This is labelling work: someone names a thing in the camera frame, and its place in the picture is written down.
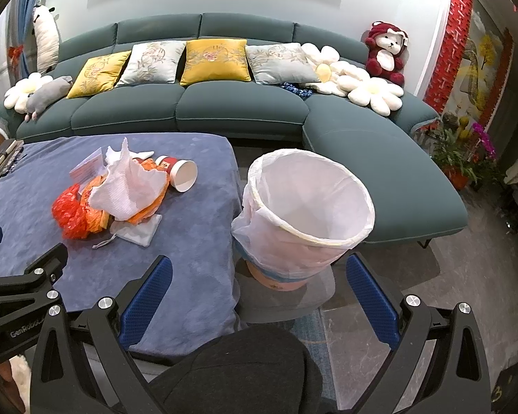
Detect potted flower plants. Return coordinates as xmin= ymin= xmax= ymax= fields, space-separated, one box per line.
xmin=421 ymin=114 xmax=499 ymax=191

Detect grey drawstring pouch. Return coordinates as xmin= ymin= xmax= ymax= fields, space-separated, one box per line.
xmin=92 ymin=214 xmax=163 ymax=249

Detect grey plush toy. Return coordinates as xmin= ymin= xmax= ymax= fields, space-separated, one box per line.
xmin=25 ymin=75 xmax=74 ymax=122

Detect pale embroidered cushion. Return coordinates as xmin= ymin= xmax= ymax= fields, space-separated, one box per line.
xmin=245 ymin=43 xmax=319 ymax=85
xmin=116 ymin=40 xmax=186 ymax=87

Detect blue patterned cloth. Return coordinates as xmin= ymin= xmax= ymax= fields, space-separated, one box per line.
xmin=280 ymin=82 xmax=313 ymax=100

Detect right yellow cushion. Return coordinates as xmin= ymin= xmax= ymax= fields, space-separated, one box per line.
xmin=180 ymin=38 xmax=251 ymax=87

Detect red wall decoration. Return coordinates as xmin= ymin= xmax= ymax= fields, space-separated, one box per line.
xmin=424 ymin=0 xmax=473 ymax=114

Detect right pale embroidered cushion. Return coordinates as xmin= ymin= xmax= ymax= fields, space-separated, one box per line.
xmin=245 ymin=43 xmax=319 ymax=85

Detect white flower cushion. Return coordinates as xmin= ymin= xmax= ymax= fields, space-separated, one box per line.
xmin=301 ymin=43 xmax=404 ymax=117
xmin=3 ymin=72 xmax=53 ymax=114

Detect left pale embroidered cushion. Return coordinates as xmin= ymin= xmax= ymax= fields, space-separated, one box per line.
xmin=116 ymin=40 xmax=186 ymax=87

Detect red monkey plush toy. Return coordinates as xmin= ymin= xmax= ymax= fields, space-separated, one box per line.
xmin=364 ymin=21 xmax=409 ymax=87

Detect white paper leaflet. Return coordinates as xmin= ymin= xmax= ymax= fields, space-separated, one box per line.
xmin=69 ymin=148 xmax=106 ymax=188

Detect orange plastic bag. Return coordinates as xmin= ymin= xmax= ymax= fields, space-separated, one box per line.
xmin=128 ymin=158 xmax=170 ymax=224
xmin=51 ymin=175 xmax=110 ymax=239

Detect blue floor rug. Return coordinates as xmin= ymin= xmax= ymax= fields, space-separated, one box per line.
xmin=280 ymin=308 xmax=338 ymax=413

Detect green sectional sofa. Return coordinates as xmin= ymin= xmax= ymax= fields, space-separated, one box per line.
xmin=0 ymin=12 xmax=468 ymax=244

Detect blue curtain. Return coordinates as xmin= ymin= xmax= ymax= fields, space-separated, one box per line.
xmin=8 ymin=0 xmax=37 ymax=79

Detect red paper cup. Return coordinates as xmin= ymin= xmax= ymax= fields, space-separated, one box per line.
xmin=155 ymin=155 xmax=198 ymax=193

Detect right white flower cushion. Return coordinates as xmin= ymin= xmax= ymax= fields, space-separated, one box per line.
xmin=301 ymin=43 xmax=404 ymax=117

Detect left white flower cushion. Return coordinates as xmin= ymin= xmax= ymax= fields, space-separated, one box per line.
xmin=3 ymin=72 xmax=53 ymax=114

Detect white plush alpaca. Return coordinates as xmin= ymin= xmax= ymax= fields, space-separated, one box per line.
xmin=32 ymin=5 xmax=59 ymax=74

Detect left yellow cushion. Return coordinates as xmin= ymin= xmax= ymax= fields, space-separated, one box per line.
xmin=66 ymin=50 xmax=131 ymax=99

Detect white paper towel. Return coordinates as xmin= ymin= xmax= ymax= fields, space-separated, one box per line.
xmin=88 ymin=137 xmax=165 ymax=221

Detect trash bin with white liner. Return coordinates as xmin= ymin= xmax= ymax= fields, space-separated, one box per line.
xmin=231 ymin=149 xmax=375 ymax=292

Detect yellow cushion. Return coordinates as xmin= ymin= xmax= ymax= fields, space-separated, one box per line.
xmin=180 ymin=38 xmax=251 ymax=87
xmin=66 ymin=50 xmax=131 ymax=99

